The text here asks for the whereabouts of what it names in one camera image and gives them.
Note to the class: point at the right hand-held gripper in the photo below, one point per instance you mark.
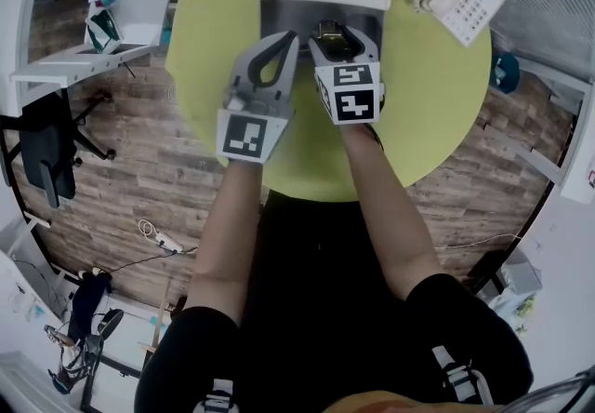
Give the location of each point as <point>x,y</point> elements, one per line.
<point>353,106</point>

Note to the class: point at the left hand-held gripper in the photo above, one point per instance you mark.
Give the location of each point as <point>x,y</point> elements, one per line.
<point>244,134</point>

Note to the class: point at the person's right forearm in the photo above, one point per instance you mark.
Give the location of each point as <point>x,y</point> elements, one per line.
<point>386,216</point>

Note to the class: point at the person's left forearm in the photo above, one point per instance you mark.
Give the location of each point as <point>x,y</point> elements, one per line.
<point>223,239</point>

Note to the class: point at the black office chair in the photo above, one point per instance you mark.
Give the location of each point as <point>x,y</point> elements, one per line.
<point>46,155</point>

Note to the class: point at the green and white bag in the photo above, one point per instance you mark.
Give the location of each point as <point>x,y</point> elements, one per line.
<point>104,30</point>

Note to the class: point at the white power strip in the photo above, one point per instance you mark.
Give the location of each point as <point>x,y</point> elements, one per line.
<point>168,242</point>

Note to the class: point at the person's black clothing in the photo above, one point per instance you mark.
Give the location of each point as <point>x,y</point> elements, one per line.
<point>325,285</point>

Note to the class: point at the white plastic bag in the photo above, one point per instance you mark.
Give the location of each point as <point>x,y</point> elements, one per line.
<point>509,313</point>

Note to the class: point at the white furniture frame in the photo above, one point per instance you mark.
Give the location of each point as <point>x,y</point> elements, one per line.
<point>578,160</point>

